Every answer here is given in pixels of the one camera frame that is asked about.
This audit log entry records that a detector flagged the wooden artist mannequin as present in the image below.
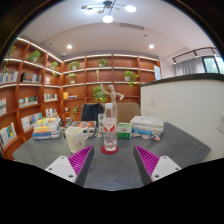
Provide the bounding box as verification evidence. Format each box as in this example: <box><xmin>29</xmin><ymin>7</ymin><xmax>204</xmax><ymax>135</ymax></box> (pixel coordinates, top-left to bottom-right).
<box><xmin>99</xmin><ymin>80</ymin><xmax>125</xmax><ymax>126</ymax></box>

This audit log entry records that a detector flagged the colourful stack of books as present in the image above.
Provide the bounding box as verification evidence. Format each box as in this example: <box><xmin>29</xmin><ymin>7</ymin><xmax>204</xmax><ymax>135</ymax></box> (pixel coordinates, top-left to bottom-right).
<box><xmin>32</xmin><ymin>116</ymin><xmax>63</xmax><ymax>141</ymax></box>

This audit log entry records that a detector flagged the clear plastic water bottle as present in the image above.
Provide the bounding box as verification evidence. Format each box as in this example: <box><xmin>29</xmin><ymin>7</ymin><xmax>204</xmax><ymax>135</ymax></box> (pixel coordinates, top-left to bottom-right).
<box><xmin>102</xmin><ymin>102</ymin><xmax>118</xmax><ymax>153</ymax></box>

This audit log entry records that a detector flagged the dark book with orange cover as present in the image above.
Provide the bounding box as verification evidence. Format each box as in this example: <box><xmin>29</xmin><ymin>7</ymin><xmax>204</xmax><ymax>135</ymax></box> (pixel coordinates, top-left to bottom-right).
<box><xmin>66</xmin><ymin>120</ymin><xmax>98</xmax><ymax>138</ymax></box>

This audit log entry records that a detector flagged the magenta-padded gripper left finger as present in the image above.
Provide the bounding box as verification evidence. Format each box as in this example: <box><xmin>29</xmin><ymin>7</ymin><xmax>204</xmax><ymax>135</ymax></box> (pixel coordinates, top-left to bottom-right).
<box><xmin>44</xmin><ymin>145</ymin><xmax>95</xmax><ymax>188</ymax></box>

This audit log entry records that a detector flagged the tan chair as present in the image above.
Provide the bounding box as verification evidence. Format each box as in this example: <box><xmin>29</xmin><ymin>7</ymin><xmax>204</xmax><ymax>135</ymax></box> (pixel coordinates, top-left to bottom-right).
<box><xmin>116</xmin><ymin>102</ymin><xmax>142</xmax><ymax>124</ymax></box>

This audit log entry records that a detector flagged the ceiling air vent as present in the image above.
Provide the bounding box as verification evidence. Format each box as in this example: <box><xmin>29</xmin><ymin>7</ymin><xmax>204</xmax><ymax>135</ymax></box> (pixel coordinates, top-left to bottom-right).
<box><xmin>118</xmin><ymin>22</ymin><xmax>145</xmax><ymax>31</ymax></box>

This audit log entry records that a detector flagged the cream mug with red drawing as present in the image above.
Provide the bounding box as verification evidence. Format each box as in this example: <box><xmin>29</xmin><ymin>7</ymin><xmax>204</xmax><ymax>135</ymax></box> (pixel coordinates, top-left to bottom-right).
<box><xmin>64</xmin><ymin>126</ymin><xmax>90</xmax><ymax>154</ymax></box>

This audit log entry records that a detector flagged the flat round red coaster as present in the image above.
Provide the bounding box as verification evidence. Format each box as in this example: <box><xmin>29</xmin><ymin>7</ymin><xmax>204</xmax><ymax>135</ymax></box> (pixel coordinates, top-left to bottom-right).
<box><xmin>100</xmin><ymin>144</ymin><xmax>119</xmax><ymax>156</ymax></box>

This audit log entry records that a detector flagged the branched ceiling lamp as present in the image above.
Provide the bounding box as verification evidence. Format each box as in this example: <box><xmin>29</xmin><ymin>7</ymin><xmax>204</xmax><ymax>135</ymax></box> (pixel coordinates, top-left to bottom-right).
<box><xmin>80</xmin><ymin>0</ymin><xmax>138</xmax><ymax>24</ymax></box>

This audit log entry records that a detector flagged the dark blue chair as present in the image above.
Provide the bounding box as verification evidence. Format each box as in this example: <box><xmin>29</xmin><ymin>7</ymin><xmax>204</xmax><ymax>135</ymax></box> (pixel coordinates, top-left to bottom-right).
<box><xmin>80</xmin><ymin>102</ymin><xmax>105</xmax><ymax>124</ymax></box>

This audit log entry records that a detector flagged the black track light rail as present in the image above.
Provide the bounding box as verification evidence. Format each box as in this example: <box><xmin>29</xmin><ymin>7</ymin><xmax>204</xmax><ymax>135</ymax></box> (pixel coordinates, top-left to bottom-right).
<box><xmin>171</xmin><ymin>46</ymin><xmax>218</xmax><ymax>65</ymax></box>

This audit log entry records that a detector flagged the green and white box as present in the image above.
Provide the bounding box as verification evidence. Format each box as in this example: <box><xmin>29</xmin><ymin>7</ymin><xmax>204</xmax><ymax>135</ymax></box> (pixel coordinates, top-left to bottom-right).
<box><xmin>117</xmin><ymin>122</ymin><xmax>133</xmax><ymax>140</ymax></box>

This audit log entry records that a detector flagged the white wall poster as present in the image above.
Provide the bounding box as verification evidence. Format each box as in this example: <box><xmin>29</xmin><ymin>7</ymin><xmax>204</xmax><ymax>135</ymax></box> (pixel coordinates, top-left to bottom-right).
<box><xmin>153</xmin><ymin>64</ymin><xmax>162</xmax><ymax>81</ymax></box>

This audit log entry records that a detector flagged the window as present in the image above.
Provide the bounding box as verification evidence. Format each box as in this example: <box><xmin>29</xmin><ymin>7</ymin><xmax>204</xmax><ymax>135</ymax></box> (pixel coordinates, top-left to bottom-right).
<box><xmin>203</xmin><ymin>55</ymin><xmax>224</xmax><ymax>75</ymax></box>

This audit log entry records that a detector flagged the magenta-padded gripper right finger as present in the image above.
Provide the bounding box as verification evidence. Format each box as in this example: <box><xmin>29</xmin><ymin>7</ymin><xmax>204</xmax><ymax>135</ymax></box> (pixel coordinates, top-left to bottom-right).
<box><xmin>133</xmin><ymin>145</ymin><xmax>183</xmax><ymax>187</ymax></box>

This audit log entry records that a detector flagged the grey curtain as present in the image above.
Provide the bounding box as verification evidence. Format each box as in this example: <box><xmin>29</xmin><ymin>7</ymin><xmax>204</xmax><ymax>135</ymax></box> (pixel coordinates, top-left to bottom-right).
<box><xmin>173</xmin><ymin>57</ymin><xmax>206</xmax><ymax>77</ymax></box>

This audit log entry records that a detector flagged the orange wooden shelf unit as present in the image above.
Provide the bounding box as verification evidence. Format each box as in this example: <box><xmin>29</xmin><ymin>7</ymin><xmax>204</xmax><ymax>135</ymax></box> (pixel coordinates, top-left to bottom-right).
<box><xmin>0</xmin><ymin>36</ymin><xmax>162</xmax><ymax>161</ymax></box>

